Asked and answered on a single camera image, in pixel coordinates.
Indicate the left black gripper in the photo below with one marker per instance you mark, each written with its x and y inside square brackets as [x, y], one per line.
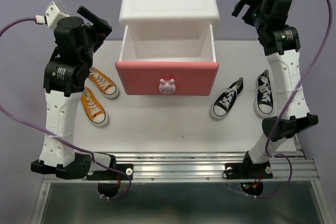
[102, 25]

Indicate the dark pink top drawer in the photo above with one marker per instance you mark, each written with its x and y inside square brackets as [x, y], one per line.
[181, 51]

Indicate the pink bunny knob top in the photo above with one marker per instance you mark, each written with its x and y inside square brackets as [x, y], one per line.
[167, 87]

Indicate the black sneaker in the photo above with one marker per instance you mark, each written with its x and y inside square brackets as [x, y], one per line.
[264, 104]
[225, 102]

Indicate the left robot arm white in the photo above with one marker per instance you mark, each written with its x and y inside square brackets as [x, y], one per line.
[63, 84]

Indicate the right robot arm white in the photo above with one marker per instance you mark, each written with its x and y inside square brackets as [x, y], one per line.
[281, 46]

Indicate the orange sneaker rear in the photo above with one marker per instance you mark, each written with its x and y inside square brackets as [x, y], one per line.
[104, 84]

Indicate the orange sneaker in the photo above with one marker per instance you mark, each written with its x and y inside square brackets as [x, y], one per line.
[104, 84]
[94, 111]

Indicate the orange sneaker front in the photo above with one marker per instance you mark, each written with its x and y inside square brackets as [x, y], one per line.
[94, 111]

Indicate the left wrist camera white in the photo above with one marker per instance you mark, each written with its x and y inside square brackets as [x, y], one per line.
[53, 14]

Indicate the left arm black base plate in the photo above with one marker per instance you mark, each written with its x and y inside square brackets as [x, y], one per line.
[112, 185]

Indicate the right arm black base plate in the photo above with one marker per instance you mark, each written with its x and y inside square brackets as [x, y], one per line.
[251, 176]

